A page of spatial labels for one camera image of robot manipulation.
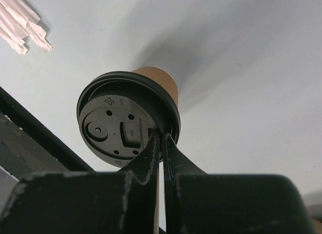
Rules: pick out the brown paper cup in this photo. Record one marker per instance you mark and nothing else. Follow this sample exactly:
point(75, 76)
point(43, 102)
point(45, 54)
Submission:
point(161, 77)

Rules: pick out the white wrapped straws bundle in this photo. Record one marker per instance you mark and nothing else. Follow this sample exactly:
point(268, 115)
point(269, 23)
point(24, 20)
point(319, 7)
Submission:
point(19, 21)

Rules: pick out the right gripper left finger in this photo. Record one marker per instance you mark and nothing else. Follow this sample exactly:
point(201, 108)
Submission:
point(125, 201)

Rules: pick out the black cup lid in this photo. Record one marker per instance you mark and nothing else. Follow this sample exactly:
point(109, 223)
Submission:
point(118, 111)

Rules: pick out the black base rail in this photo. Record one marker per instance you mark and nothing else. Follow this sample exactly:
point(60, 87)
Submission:
point(27, 146)

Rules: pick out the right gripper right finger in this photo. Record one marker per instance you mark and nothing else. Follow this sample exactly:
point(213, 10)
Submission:
point(197, 202)

